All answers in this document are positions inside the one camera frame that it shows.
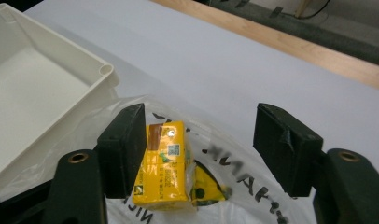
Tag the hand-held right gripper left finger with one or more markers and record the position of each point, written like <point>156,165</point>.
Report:
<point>120,152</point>

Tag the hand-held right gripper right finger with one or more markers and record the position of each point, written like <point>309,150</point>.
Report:
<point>285,149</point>

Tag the yellow tissue packet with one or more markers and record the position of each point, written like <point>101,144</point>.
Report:
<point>165,174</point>

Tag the clear printed plastic bag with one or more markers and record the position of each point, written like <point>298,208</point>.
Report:
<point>240,174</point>

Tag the white plastic tray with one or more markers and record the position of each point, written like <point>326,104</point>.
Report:
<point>38,90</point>

